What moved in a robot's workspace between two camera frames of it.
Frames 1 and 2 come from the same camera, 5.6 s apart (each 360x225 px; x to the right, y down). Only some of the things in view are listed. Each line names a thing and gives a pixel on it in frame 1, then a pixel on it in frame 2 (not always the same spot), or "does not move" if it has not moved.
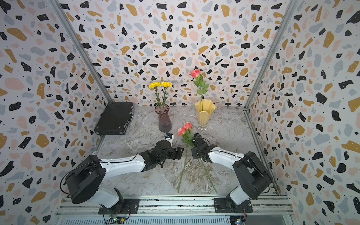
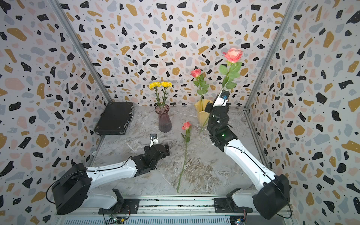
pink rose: [196, 73] does not move
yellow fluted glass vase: [205, 108] does not move
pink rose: [190, 137] → [232, 56]
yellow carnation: [165, 85] does not move
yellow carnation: [155, 85] does not move
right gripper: [193, 156] → [211, 108]
